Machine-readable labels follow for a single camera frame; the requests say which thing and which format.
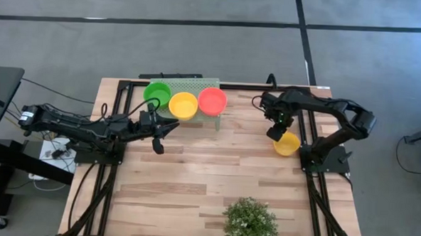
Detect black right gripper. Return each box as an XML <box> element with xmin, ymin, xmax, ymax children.
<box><xmin>259</xmin><ymin>90</ymin><xmax>295</xmax><ymax>144</ymax></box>

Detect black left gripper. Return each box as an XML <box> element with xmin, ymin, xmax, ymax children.
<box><xmin>137</xmin><ymin>114</ymin><xmax>181</xmax><ymax>141</ymax></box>

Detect yellow plastic mini bowl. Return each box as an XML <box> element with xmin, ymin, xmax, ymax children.
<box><xmin>272</xmin><ymin>130</ymin><xmax>302</xmax><ymax>158</ymax></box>
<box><xmin>167</xmin><ymin>90</ymin><xmax>200</xmax><ymax>122</ymax></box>

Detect green plastic mini bowl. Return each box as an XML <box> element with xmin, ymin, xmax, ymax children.
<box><xmin>142</xmin><ymin>81</ymin><xmax>173</xmax><ymax>111</ymax></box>

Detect orange plastic mini bowl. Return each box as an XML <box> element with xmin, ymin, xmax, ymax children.
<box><xmin>196</xmin><ymin>86</ymin><xmax>229</xmax><ymax>118</ymax></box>

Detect black rounded gripper attachment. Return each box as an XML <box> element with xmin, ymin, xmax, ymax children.
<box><xmin>151</xmin><ymin>136</ymin><xmax>166</xmax><ymax>156</ymax></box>

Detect long black bar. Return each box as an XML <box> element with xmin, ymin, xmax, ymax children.
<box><xmin>138</xmin><ymin>71</ymin><xmax>204</xmax><ymax>83</ymax></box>

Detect pale green perforated metal shelf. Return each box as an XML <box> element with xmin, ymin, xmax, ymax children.
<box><xmin>146</xmin><ymin>74</ymin><xmax>224</xmax><ymax>133</ymax></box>

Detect artificial green leafy plant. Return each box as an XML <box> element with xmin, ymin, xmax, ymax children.
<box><xmin>221</xmin><ymin>195</ymin><xmax>281</xmax><ymax>236</ymax></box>

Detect white power strip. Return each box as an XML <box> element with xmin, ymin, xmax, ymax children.
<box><xmin>38</xmin><ymin>136</ymin><xmax>79</xmax><ymax>174</ymax></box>

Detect black desk legs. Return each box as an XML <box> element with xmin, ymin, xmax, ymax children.
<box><xmin>0</xmin><ymin>136</ymin><xmax>75</xmax><ymax>230</ymax></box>

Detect dark grey desk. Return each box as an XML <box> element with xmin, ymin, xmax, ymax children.
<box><xmin>0</xmin><ymin>65</ymin><xmax>26</xmax><ymax>153</ymax></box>

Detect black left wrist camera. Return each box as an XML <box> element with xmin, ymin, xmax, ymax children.
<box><xmin>146</xmin><ymin>101</ymin><xmax>160</xmax><ymax>121</ymax></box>

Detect black left wrist camera cable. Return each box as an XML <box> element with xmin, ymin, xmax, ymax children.
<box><xmin>135</xmin><ymin>95</ymin><xmax>161</xmax><ymax>114</ymax></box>

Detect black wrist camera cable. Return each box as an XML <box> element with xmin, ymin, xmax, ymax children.
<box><xmin>135</xmin><ymin>95</ymin><xmax>161</xmax><ymax>114</ymax></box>
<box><xmin>250</xmin><ymin>94</ymin><xmax>269</xmax><ymax>113</ymax></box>

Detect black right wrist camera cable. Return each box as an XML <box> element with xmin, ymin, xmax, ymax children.
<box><xmin>250</xmin><ymin>94</ymin><xmax>269</xmax><ymax>113</ymax></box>

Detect black aluminium table frame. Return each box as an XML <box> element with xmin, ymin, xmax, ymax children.
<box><xmin>58</xmin><ymin>75</ymin><xmax>371</xmax><ymax>236</ymax></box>

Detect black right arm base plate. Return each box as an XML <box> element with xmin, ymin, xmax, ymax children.
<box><xmin>298</xmin><ymin>142</ymin><xmax>353</xmax><ymax>175</ymax></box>

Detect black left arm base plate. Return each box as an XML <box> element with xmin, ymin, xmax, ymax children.
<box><xmin>73</xmin><ymin>139</ymin><xmax>127</xmax><ymax>166</ymax></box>

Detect black floor cable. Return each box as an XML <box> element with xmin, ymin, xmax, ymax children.
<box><xmin>20</xmin><ymin>76</ymin><xmax>96</xmax><ymax>105</ymax></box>
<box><xmin>394</xmin><ymin>134</ymin><xmax>421</xmax><ymax>175</ymax></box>

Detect white power adapter cable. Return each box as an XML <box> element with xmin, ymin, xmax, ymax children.
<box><xmin>27</xmin><ymin>173</ymin><xmax>68</xmax><ymax>193</ymax></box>

